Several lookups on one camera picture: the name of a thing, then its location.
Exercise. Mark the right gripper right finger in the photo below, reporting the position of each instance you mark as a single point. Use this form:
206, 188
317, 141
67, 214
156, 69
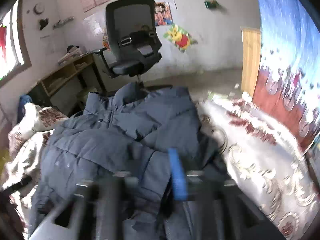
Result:
187, 201

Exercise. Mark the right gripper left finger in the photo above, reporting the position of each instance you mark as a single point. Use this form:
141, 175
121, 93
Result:
114, 195

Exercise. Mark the dark blue puffer jacket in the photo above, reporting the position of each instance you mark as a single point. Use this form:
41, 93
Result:
130, 131

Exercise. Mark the floral white red bedding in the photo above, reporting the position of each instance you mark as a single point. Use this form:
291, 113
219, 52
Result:
260, 155

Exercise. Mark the wooden desk with shelf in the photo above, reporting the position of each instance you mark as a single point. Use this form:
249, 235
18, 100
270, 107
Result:
46, 88

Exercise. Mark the blue cloth bundle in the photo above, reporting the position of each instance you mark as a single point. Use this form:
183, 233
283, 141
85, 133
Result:
24, 99

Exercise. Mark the Winnie the Pooh poster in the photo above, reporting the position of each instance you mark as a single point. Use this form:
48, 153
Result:
179, 37

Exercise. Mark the black mesh office chair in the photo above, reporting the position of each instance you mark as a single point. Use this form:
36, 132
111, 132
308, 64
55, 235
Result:
133, 40

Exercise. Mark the light wooden board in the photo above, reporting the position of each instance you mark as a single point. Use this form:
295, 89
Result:
251, 40

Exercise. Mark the cartoon character poster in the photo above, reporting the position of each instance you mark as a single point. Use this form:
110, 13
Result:
163, 14

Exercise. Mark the window with brown frame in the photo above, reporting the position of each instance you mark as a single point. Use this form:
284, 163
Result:
14, 54

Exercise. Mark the green wall ornament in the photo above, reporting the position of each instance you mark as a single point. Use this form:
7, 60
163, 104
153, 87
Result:
213, 5

